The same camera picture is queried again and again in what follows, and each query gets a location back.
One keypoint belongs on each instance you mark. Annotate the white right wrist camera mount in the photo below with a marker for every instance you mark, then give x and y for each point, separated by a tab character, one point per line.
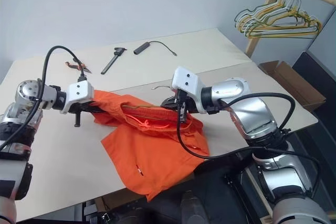
187	82

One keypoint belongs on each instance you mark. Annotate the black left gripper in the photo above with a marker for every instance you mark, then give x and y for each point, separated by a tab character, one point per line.
84	107

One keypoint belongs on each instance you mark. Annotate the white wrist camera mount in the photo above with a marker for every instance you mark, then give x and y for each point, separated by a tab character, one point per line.
78	93
187	82

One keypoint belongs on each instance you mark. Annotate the orange shorts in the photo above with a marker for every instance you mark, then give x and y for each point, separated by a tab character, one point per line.
152	150

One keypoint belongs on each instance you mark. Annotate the black table frame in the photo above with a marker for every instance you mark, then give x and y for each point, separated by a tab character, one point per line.
89	212

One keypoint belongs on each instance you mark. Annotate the black caliper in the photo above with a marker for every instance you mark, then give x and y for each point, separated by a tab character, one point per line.
113	61

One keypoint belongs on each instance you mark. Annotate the brown cardboard box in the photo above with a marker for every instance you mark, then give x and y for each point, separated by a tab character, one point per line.
296	85

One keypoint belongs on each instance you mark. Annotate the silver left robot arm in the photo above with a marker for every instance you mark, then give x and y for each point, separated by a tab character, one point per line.
15	129

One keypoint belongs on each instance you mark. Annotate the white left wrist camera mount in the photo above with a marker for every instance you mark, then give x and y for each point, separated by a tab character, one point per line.
78	93

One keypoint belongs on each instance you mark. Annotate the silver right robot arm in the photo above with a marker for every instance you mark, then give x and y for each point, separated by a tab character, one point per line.
252	113

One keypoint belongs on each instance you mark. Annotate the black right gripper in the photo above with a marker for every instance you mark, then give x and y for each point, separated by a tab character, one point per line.
190	106

